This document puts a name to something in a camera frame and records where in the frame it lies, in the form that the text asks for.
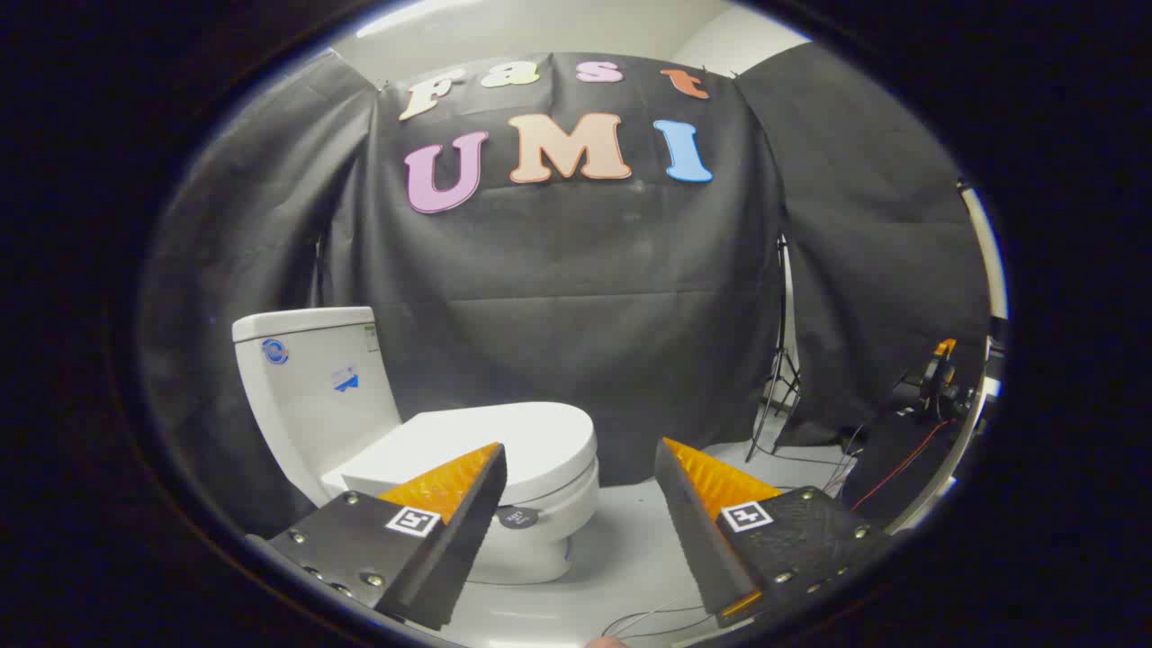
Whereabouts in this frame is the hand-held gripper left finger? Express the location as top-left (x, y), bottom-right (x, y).
top-left (245, 441), bottom-right (509, 631)

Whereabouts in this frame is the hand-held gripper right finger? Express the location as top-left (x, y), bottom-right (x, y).
top-left (653, 437), bottom-right (894, 629)

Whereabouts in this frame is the white toilet lid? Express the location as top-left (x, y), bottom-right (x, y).
top-left (342, 401), bottom-right (599, 507)

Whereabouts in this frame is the white toilet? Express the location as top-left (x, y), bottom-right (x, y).
top-left (232, 307), bottom-right (601, 586)

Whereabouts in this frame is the white toilet tank cover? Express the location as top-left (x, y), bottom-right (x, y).
top-left (232, 307), bottom-right (376, 344)

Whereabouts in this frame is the black tripod stand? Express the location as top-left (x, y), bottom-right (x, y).
top-left (745, 236), bottom-right (802, 464)

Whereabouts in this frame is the black backdrop cloth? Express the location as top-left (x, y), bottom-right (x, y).
top-left (139, 40), bottom-right (991, 541)

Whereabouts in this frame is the orange black device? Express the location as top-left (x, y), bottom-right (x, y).
top-left (900, 338), bottom-right (975, 420)

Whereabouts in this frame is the red cable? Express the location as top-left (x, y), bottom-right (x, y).
top-left (850, 418), bottom-right (955, 512)

